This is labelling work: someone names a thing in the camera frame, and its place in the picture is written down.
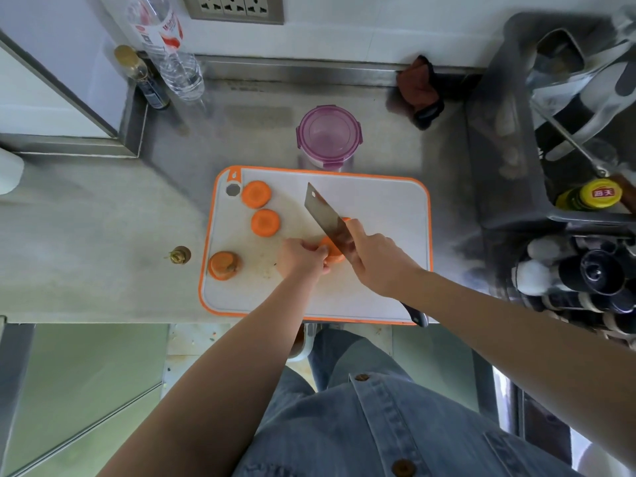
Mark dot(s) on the person's left hand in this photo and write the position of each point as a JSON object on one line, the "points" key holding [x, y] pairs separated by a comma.
{"points": [[298, 260]]}

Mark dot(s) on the person's right hand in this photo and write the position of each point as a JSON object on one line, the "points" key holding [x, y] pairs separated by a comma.
{"points": [[380, 263]]}

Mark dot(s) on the brown-centred carrot end slice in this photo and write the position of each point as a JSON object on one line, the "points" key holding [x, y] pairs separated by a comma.
{"points": [[225, 264]]}

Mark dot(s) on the brown carrot top stub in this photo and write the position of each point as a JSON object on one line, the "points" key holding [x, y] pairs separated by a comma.
{"points": [[179, 255]]}

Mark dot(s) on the purple lidded container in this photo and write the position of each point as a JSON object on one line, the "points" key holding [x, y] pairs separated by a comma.
{"points": [[329, 134]]}

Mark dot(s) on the person's right forearm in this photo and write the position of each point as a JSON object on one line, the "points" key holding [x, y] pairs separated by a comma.
{"points": [[521, 342]]}

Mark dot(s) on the person's left forearm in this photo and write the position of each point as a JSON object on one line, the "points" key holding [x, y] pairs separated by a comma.
{"points": [[213, 392]]}

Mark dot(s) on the white orange-rimmed cutting board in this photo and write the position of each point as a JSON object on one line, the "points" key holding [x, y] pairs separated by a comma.
{"points": [[392, 208]]}

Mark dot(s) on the white waste bin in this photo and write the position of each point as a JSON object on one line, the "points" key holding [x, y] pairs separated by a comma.
{"points": [[309, 342]]}

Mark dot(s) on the blue denim trousers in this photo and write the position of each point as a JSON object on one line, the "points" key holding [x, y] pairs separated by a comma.
{"points": [[343, 357]]}

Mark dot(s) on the pale green cabinet front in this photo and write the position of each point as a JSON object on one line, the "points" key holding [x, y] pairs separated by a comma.
{"points": [[89, 372], [437, 362]]}

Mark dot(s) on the blue denim shirt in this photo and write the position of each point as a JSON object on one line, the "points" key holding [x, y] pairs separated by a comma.
{"points": [[397, 432]]}

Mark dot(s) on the dark red cloth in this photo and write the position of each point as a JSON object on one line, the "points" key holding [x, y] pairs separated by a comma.
{"points": [[417, 86]]}

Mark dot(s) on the group of seasoning bottles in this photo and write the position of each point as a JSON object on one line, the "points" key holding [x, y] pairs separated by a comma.
{"points": [[591, 270]]}

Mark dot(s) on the clear plastic water bottle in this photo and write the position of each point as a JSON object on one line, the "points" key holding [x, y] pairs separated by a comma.
{"points": [[181, 76]]}

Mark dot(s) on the small gold-capped bottle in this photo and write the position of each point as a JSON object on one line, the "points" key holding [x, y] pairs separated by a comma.
{"points": [[154, 94]]}

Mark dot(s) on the yellow-capped sauce bottle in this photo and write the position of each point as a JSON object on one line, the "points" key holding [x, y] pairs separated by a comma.
{"points": [[601, 193]]}

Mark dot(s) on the white and black bag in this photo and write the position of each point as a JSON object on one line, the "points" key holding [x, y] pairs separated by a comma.
{"points": [[596, 94]]}

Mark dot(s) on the grey wall socket panel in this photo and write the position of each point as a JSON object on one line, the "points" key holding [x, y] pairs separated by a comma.
{"points": [[233, 7]]}

